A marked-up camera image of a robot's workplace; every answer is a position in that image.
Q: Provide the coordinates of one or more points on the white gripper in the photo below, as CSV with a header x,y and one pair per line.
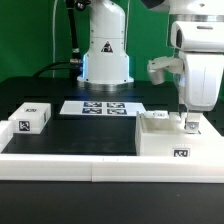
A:
x,y
200,46

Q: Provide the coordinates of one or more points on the white cabinet door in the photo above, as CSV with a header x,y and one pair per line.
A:
x,y
162,114

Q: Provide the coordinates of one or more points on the white cabinet body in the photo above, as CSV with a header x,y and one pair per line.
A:
x,y
165,137

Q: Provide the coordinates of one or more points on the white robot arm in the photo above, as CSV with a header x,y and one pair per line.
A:
x,y
106,64

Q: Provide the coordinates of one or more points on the white U-shaped fence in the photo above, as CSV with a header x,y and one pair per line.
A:
x,y
201,162

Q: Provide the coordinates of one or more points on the white sheet with markers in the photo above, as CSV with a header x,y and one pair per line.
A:
x,y
100,108

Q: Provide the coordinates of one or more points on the small white tagged box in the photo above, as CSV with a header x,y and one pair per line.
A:
x,y
30,118

